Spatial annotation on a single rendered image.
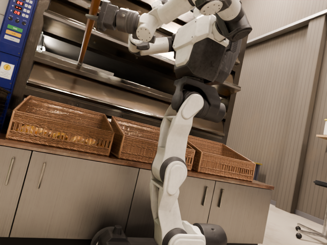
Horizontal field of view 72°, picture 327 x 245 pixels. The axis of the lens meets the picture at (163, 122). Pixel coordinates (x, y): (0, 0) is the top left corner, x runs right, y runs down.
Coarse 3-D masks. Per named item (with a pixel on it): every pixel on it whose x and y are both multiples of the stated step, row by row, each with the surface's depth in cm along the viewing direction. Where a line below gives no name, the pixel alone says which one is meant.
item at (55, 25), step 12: (48, 24) 163; (60, 24) 161; (72, 24) 161; (72, 36) 174; (96, 36) 170; (96, 48) 185; (108, 48) 183; (120, 48) 181; (132, 60) 196; (144, 60) 194; (156, 60) 191; (168, 60) 193; (168, 72) 209; (228, 84) 219
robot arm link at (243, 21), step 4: (240, 4) 91; (240, 8) 91; (240, 12) 92; (244, 12) 98; (236, 16) 92; (240, 16) 94; (244, 16) 97; (224, 20) 95; (228, 20) 94; (232, 20) 94; (236, 20) 95; (240, 20) 96; (244, 20) 96; (228, 24) 99; (232, 24) 97; (236, 24) 96; (240, 24) 96; (244, 24) 96; (248, 24) 96; (228, 28) 100; (232, 28) 98; (236, 28) 96
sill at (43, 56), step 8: (40, 56) 166; (48, 56) 169; (64, 64) 173; (72, 64) 175; (88, 72) 180; (96, 72) 183; (112, 80) 188; (120, 80) 191; (144, 88) 199; (152, 88) 203; (168, 96) 209
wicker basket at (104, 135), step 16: (32, 96) 162; (16, 112) 119; (32, 112) 159; (48, 112) 165; (64, 112) 169; (80, 112) 175; (96, 112) 181; (16, 128) 138; (48, 128) 126; (64, 128) 129; (80, 128) 133; (96, 128) 137; (48, 144) 126; (64, 144) 129; (80, 144) 133; (96, 144) 137
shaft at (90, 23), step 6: (96, 0) 80; (96, 6) 85; (90, 12) 91; (96, 12) 90; (90, 24) 101; (90, 30) 108; (84, 36) 118; (84, 42) 126; (84, 48) 136; (84, 54) 151; (78, 60) 170
